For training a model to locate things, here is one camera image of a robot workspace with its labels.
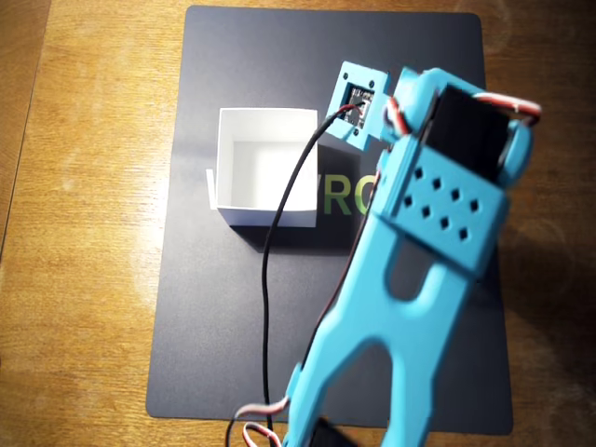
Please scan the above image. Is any white open cardboard box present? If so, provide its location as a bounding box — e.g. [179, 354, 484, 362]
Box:
[206, 107, 319, 229]

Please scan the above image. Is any black desk mat with logo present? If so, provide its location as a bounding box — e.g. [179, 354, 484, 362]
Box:
[145, 5, 515, 437]

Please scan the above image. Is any black camera cable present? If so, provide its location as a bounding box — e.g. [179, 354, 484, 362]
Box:
[226, 104, 369, 447]

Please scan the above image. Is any teal wrist camera module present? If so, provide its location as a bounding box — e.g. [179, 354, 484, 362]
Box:
[324, 61, 390, 151]

